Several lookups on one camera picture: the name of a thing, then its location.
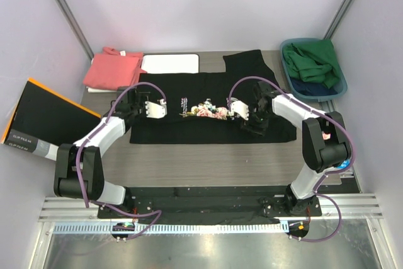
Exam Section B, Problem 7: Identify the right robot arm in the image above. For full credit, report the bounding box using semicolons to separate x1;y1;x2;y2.
238;81;351;215

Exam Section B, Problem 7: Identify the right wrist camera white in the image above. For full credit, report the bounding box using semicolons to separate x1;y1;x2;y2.
227;98;249;121

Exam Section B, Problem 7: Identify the black clip file folder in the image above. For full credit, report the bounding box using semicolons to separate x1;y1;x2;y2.
1;78;101;161

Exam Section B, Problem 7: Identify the navy blue t shirt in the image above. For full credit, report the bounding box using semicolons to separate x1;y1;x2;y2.
290;78;338;96

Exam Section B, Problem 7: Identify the aluminium rail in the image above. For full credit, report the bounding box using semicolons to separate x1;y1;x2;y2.
39;194;383;225

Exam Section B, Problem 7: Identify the blue plastic basket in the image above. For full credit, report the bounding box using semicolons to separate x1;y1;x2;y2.
280;38;348;102

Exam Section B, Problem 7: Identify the black t shirt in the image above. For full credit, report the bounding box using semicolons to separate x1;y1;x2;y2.
130;50;297;144

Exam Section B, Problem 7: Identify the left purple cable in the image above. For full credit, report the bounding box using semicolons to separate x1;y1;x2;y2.
77;82;167;240

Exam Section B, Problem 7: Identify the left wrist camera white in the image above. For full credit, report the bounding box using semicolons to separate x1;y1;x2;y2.
145;99;167;119

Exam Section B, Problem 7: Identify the left aluminium frame post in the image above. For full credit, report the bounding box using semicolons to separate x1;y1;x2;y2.
55;0;94;59

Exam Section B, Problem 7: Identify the purple cable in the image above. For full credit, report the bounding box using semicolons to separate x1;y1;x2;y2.
227;76;357;244
77;82;167;240

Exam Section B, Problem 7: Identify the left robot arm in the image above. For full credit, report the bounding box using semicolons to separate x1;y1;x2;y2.
54;88;149;218

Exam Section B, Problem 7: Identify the blue book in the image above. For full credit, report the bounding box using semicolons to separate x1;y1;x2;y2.
337;159;350;169

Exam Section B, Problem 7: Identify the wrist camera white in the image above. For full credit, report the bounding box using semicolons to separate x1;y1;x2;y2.
227;98;249;121
145;99;167;119

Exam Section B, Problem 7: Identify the folded pink t shirt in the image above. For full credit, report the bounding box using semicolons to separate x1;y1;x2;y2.
83;47;146;91

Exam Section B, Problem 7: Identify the aluminium frame post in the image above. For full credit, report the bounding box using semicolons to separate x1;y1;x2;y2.
55;0;94;59
324;0;375;40

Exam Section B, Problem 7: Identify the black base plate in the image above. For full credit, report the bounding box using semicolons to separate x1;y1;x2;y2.
96;186;322;219

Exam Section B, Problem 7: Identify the green t shirt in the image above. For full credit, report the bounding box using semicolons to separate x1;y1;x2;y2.
282;39;341;89

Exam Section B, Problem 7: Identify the folded white t shirt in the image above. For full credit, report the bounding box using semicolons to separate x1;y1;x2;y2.
87;87;116;93

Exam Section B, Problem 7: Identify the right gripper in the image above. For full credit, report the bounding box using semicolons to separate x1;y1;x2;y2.
241;105;273;137

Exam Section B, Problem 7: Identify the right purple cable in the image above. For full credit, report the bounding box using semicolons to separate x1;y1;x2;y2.
227;76;357;244

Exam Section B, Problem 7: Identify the white whiteboard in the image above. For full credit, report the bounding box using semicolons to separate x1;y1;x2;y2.
141;54;200;74

